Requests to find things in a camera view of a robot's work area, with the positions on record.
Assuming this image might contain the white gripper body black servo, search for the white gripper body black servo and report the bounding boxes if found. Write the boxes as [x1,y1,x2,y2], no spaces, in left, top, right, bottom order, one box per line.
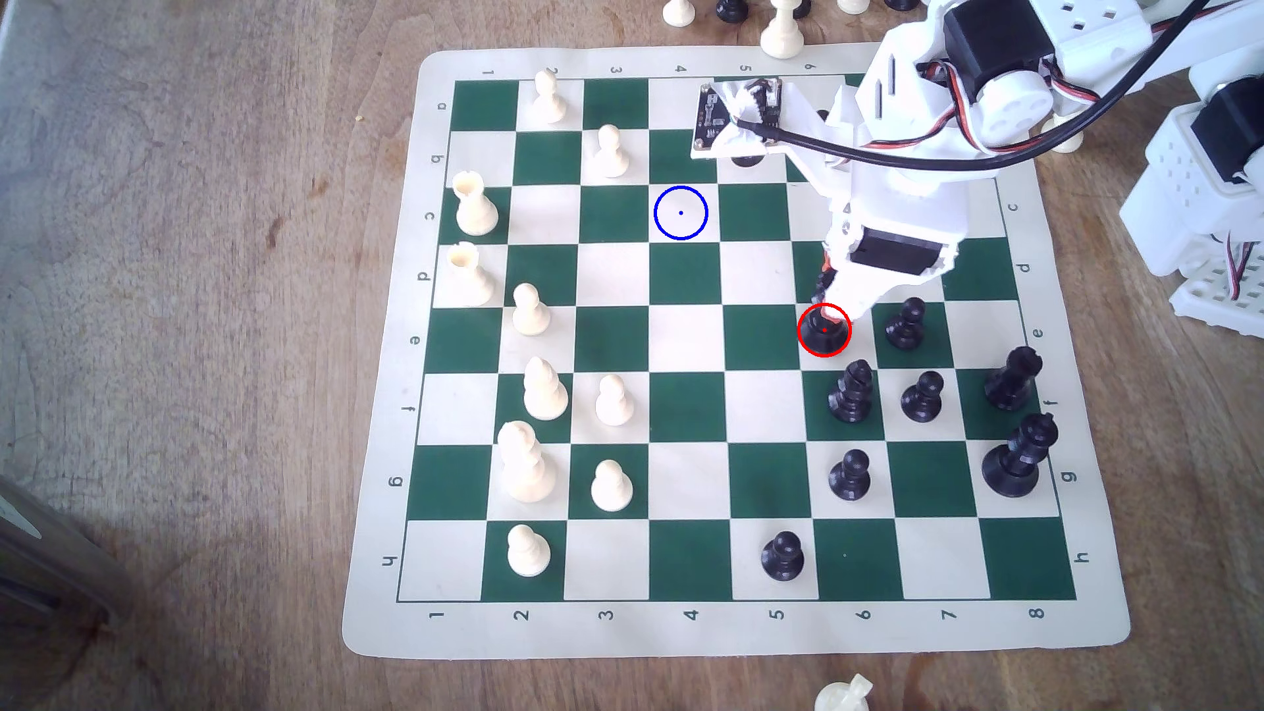
[790,93,1003,298]

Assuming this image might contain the black rook chess piece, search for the black rook chess piece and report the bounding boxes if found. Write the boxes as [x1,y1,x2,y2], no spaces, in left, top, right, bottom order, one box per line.
[800,306,851,355]

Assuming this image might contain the black bishop chess piece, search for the black bishop chess piece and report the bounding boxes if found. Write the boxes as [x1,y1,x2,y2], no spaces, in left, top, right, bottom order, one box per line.
[828,359,877,425]

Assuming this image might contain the green and white chess mat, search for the green and white chess mat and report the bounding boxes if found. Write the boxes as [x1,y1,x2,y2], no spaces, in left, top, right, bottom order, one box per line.
[340,39,1132,661]

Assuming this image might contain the tall white chess piece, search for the tall white chess piece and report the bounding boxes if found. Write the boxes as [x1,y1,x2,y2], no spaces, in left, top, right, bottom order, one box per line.
[759,0,806,61]

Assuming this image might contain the black king chess piece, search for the black king chess piece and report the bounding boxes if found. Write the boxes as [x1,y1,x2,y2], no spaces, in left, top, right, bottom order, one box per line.
[980,413,1060,499]

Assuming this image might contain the white bishop chess piece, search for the white bishop chess piece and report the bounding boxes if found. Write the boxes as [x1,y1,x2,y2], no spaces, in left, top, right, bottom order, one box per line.
[521,356,571,422]

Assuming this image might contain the white rook chess piece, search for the white rook chess piece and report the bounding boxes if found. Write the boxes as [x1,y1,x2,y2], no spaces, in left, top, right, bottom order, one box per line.
[446,243,497,307]
[452,171,500,237]

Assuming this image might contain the black rook f8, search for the black rook f8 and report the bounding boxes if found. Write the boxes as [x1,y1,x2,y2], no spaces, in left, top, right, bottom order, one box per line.
[984,346,1044,413]

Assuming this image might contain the black camera cable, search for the black camera cable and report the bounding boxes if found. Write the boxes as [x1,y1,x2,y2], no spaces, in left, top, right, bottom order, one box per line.
[731,0,1214,174]

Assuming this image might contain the camera circuit board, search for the camera circuit board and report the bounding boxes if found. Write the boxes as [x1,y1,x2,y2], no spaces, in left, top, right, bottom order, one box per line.
[693,77,786,157]

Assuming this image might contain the red white black servo wires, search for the red white black servo wires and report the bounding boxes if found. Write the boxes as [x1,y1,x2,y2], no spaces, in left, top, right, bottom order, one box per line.
[913,54,1102,159]

